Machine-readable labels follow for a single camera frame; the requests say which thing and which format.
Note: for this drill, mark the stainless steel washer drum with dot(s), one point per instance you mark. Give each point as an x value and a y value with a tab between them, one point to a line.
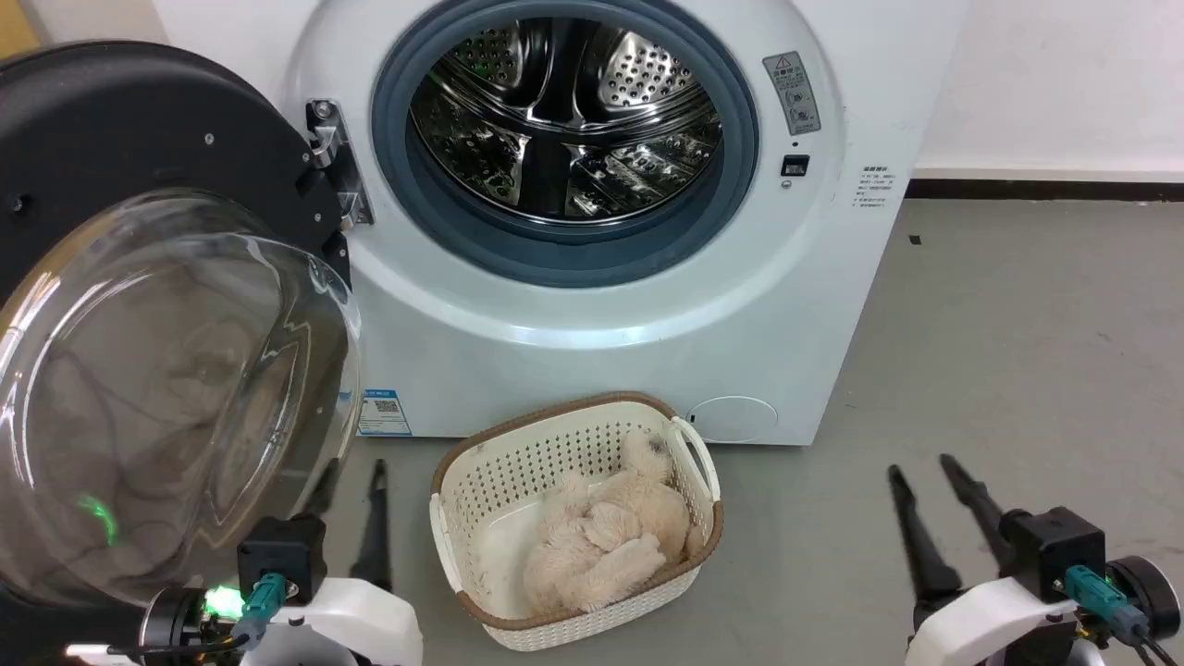
564	120

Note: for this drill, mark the black round glass washer door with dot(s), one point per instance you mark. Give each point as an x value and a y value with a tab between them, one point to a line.
139	120

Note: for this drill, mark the black wall baseboard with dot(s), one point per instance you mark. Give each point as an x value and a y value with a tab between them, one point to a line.
1045	189

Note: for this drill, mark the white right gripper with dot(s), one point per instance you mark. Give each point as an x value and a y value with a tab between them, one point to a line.
990	629

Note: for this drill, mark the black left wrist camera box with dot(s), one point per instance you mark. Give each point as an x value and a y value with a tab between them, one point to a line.
282	550

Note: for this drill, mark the yellow wooden panel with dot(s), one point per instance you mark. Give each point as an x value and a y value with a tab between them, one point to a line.
17	26

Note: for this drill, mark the small printed text label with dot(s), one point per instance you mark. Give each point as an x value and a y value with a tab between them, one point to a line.
877	188

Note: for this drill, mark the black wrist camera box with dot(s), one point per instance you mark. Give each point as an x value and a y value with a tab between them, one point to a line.
1054	550
282	550

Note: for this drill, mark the metal door hinge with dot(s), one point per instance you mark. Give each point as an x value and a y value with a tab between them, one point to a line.
340	157

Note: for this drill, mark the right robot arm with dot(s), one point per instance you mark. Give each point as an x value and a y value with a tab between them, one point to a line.
1152	592

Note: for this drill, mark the beige fluffy plush toy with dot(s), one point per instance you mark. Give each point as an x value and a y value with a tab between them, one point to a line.
610	541

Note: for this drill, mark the white front-load washing machine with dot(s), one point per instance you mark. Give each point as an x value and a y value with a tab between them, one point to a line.
564	365

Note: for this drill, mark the cream perforated laundry basket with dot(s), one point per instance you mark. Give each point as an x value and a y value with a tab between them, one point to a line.
490	472

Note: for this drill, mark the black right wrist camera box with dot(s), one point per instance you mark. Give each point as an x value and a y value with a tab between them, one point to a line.
1054	550

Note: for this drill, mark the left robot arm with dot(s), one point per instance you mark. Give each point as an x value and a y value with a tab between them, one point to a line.
171	618

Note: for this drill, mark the grey warning sticker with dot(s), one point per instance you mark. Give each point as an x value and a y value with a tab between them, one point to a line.
793	92

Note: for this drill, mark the round white filter cover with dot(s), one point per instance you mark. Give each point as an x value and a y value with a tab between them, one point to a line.
733	420

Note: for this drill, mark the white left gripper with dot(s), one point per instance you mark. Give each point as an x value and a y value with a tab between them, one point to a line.
361	629

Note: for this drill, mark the blue white energy label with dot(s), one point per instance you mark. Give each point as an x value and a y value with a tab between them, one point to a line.
384	413

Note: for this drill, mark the black door latch slot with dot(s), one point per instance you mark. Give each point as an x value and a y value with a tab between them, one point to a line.
795	166

